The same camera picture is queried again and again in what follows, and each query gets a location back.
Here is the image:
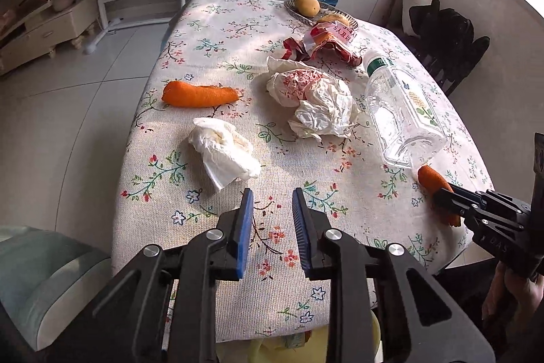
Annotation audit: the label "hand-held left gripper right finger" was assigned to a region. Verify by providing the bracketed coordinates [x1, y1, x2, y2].
[292, 188, 496, 363]

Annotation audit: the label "white plastic bag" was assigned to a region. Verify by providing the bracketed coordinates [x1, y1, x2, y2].
[266, 56, 362, 140]

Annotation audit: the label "white tissue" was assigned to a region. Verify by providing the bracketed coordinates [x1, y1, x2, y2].
[188, 117, 261, 191]

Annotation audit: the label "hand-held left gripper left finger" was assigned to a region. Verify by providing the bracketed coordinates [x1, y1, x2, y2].
[51, 188, 254, 363]

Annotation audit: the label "cream television cabinet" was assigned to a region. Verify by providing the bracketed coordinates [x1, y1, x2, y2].
[0, 0, 100, 77]

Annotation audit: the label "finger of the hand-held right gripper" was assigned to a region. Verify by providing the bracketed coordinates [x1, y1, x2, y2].
[449, 183, 489, 200]
[432, 188, 468, 219]

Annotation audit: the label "black folding chairs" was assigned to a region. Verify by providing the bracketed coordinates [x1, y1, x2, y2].
[408, 0, 491, 98]

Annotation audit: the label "person's right hand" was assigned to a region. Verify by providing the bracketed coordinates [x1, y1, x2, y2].
[482, 261, 544, 323]

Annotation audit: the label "red snack wrapper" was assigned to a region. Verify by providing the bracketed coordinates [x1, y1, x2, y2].
[283, 23, 362, 66]

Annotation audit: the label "clear plastic bottle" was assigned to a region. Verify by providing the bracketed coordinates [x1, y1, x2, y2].
[363, 48, 449, 169]

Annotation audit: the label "orange carrot piece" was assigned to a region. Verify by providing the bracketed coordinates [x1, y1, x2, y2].
[162, 80, 239, 109]
[418, 165, 462, 228]

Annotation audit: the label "woven fruit plate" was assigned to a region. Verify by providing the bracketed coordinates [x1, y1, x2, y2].
[284, 0, 358, 28]

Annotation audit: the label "person's black clothing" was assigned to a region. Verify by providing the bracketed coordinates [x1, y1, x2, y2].
[436, 257, 544, 363]

